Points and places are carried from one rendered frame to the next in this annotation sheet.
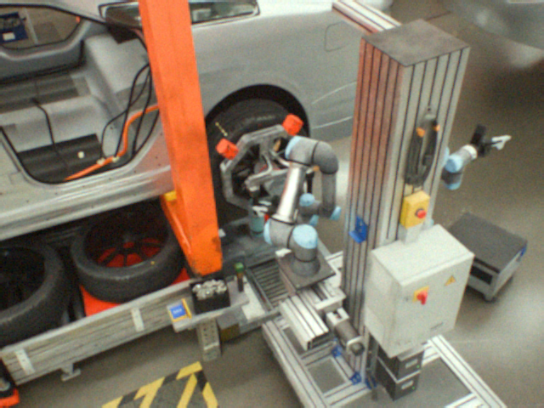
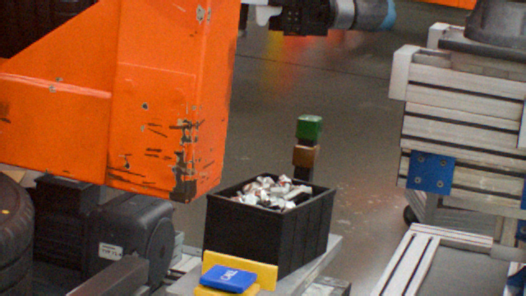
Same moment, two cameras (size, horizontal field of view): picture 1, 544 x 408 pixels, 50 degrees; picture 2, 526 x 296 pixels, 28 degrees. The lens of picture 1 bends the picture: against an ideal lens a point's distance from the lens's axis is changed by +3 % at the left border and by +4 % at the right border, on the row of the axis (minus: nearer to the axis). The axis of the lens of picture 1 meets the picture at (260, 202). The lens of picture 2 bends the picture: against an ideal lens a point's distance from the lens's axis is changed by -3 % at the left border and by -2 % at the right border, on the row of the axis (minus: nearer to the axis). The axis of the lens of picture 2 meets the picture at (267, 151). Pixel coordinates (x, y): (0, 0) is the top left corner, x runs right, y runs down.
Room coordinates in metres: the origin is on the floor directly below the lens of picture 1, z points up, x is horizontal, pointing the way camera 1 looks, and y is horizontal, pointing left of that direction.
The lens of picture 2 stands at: (0.93, 1.66, 1.06)
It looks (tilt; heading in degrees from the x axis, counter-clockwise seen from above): 14 degrees down; 309
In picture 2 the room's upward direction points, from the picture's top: 7 degrees clockwise
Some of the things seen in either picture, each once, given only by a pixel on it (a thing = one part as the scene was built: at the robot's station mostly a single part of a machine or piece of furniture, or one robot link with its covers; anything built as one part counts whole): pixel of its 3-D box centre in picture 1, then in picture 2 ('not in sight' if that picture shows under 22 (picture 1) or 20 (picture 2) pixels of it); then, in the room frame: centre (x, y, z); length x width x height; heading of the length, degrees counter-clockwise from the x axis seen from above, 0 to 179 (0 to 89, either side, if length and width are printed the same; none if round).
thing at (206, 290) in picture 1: (209, 294); (269, 220); (2.00, 0.30, 0.51); 0.20 x 0.14 x 0.13; 103
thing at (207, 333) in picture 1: (206, 331); not in sight; (1.98, 0.35, 0.21); 0.10 x 0.10 x 0.42; 22
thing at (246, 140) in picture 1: (265, 170); not in sight; (2.64, -0.04, 0.85); 0.54 x 0.07 x 0.54; 112
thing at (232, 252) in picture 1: (223, 252); (68, 259); (2.55, 0.26, 0.26); 0.42 x 0.18 x 0.35; 22
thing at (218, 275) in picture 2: (178, 312); (228, 281); (1.93, 0.48, 0.47); 0.07 x 0.07 x 0.02; 22
